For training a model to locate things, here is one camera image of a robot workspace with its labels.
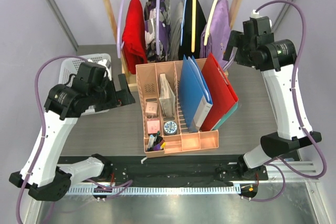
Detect cream hanger right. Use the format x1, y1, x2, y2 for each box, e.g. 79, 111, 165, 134
203, 0, 233, 46

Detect red trousers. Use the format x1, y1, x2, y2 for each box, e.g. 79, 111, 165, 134
122, 0, 148, 74

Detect lilac purple garment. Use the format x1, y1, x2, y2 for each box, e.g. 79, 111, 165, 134
199, 0, 231, 71

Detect lilac hanger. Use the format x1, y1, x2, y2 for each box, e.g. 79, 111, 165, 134
155, 0, 160, 56
116, 0, 137, 59

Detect pens in organizer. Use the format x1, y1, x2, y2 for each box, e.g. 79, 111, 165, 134
145, 131, 165, 152

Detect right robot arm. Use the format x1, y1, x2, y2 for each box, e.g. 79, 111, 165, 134
223, 17, 322, 180

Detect pink socket cube upper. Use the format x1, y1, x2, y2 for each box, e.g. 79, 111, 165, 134
145, 102, 158, 117

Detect white slotted cable duct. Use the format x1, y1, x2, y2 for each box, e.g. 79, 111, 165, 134
66, 184, 241, 196

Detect grey garment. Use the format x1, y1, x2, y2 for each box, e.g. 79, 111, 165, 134
169, 1, 184, 61

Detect blue hanger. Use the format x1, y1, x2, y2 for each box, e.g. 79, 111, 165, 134
180, 0, 187, 46

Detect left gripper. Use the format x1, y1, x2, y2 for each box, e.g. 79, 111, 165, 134
88, 73, 135, 112

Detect red file folder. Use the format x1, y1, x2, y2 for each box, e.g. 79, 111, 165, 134
201, 54, 238, 131

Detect pink socket cube lower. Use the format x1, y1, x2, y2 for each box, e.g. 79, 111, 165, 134
146, 119, 160, 134

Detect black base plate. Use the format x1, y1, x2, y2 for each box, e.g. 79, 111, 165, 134
59, 154, 268, 187

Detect beige book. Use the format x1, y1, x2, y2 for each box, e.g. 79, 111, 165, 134
159, 73, 175, 118

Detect round patterned tin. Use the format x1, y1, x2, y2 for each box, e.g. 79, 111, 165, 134
163, 121, 177, 135

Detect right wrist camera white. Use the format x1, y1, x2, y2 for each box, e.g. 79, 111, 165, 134
249, 9, 272, 27

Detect purple camouflage garment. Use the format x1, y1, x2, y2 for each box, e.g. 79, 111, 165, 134
144, 0, 171, 62

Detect blue file folder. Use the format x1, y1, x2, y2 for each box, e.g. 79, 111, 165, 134
178, 57, 213, 133

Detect white plastic basket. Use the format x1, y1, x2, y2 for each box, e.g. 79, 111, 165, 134
45, 61, 111, 120

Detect pink desk organizer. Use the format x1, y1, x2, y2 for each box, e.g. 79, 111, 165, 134
136, 61, 219, 158

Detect cream yellow hanger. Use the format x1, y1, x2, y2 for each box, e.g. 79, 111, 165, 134
191, 0, 196, 52

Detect black garment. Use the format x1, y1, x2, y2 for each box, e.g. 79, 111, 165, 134
178, 0, 208, 61

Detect teal folder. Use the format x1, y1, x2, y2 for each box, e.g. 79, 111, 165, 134
212, 102, 238, 130

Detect pink socket cube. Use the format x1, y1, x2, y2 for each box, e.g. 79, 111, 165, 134
145, 102, 158, 117
146, 119, 160, 134

